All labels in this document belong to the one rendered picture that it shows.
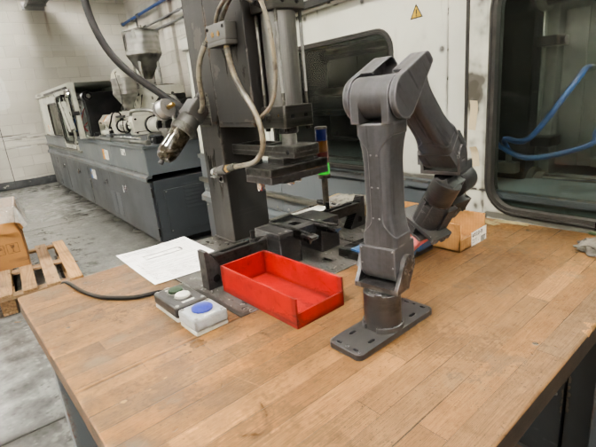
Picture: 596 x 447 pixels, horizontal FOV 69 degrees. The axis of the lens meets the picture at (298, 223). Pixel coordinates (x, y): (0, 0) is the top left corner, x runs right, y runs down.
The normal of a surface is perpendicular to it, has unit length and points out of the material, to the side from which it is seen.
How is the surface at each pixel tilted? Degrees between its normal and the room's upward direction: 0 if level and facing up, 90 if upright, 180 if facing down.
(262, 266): 90
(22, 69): 90
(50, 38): 90
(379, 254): 92
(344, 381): 0
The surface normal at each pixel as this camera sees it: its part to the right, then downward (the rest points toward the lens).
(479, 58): -0.79, 0.25
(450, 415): -0.09, -0.95
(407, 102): 0.74, 0.13
